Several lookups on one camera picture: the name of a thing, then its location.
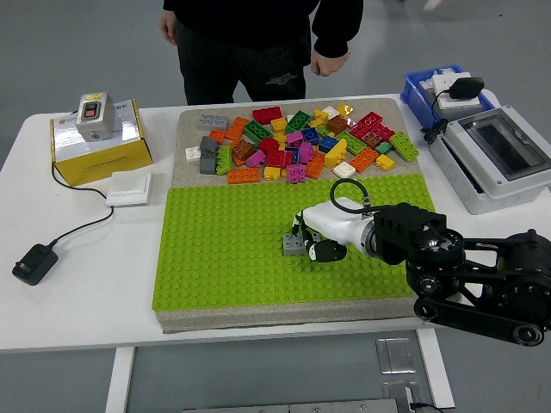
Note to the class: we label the person's left hand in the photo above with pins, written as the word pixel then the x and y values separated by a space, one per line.
pixel 329 63

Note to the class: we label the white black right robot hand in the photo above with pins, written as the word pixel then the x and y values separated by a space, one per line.
pixel 336 223

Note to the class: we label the person's right hand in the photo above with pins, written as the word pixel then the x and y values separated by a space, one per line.
pixel 169 28

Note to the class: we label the grey two-by-four toy brick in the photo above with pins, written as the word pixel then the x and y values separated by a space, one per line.
pixel 292 246
pixel 213 122

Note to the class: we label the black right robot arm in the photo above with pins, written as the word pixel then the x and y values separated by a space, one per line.
pixel 404 232

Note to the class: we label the white two-by-two toy brick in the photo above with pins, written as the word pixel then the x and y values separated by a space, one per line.
pixel 330 112
pixel 192 153
pixel 344 170

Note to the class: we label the yellow patterned toy brick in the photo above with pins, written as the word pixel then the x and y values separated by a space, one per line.
pixel 345 110

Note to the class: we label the yellow two-by-two toy brick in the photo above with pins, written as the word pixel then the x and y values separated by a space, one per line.
pixel 385 162
pixel 279 125
pixel 272 173
pixel 280 137
pixel 320 116

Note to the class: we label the brown two-by-two toy brick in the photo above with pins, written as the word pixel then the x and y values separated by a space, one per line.
pixel 372 139
pixel 337 125

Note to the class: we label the orange two-by-four toy brick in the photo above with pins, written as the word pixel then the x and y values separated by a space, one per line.
pixel 364 160
pixel 243 175
pixel 314 165
pixel 237 128

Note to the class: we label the small pink toy brick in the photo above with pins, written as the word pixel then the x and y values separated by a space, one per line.
pixel 352 123

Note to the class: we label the magenta two-by-two toy brick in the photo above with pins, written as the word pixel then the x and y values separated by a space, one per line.
pixel 296 174
pixel 305 152
pixel 295 138

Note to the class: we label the dark green toy brick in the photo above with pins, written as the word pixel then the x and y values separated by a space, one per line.
pixel 299 121
pixel 257 131

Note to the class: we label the yellow curved toy brick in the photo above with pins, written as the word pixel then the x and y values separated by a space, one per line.
pixel 335 155

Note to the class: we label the blue two-by-two toy brick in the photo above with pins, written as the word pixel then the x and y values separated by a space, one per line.
pixel 327 143
pixel 310 135
pixel 292 154

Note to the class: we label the lime two-by-four toy brick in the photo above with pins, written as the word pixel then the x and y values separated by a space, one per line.
pixel 404 146
pixel 224 160
pixel 352 143

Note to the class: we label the crimson toy brick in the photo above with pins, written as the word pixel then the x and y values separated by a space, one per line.
pixel 383 132

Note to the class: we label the small dark green brick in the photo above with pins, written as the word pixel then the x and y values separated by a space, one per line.
pixel 384 148

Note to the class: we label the red two-by-two toy brick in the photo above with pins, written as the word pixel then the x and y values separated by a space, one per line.
pixel 269 144

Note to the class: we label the magenta sloped toy brick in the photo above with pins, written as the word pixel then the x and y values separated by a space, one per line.
pixel 255 159

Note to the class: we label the green studded baseplate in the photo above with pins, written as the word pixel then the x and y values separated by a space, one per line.
pixel 237 258

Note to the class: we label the small orange toy brick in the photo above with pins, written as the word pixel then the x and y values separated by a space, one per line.
pixel 217 137

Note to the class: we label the grey sloped toy brick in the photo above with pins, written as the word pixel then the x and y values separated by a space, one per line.
pixel 207 162
pixel 209 143

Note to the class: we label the large metal floor plate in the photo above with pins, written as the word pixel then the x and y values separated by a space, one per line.
pixel 396 355
pixel 401 395

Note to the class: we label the person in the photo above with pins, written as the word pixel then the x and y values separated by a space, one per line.
pixel 249 26

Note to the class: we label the blue plastic bin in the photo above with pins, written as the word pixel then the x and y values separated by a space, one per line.
pixel 413 92

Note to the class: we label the black plug adapter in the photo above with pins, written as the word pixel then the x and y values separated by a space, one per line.
pixel 467 87

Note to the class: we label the yellow white cardboard box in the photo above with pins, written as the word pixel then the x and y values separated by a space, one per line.
pixel 103 165

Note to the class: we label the white table leg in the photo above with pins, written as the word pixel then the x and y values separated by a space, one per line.
pixel 119 380
pixel 437 370

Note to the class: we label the grey metal floor bar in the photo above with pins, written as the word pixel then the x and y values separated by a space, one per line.
pixel 292 408

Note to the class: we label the black power adapter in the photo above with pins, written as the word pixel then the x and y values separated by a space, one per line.
pixel 34 264

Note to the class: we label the grey push-button switch box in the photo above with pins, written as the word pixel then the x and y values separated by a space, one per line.
pixel 97 125

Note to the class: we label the white electrical enclosure box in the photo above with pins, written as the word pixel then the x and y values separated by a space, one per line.
pixel 473 172

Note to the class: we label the white wall switch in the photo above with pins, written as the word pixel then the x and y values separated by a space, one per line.
pixel 129 187

